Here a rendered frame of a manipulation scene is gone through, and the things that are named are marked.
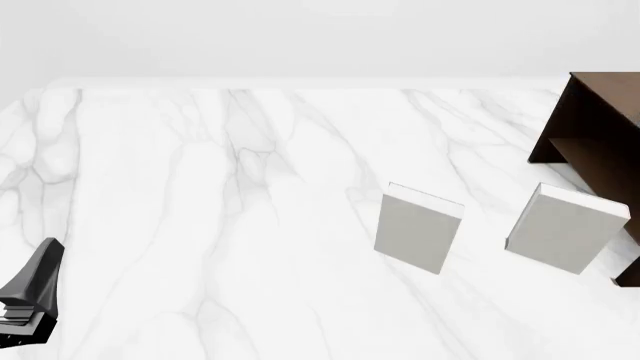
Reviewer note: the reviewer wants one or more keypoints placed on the grey book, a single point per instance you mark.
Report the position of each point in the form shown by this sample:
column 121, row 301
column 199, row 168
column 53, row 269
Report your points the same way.
column 562, row 234
column 417, row 234

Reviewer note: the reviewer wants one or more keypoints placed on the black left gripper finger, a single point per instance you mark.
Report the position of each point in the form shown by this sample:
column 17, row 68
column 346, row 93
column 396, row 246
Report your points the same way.
column 44, row 272

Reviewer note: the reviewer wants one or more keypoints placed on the dark brown wooden shelf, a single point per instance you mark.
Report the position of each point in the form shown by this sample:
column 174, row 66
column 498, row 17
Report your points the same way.
column 602, row 123

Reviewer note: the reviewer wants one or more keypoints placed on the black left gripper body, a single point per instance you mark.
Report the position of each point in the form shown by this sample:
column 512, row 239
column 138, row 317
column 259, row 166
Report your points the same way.
column 22, row 325

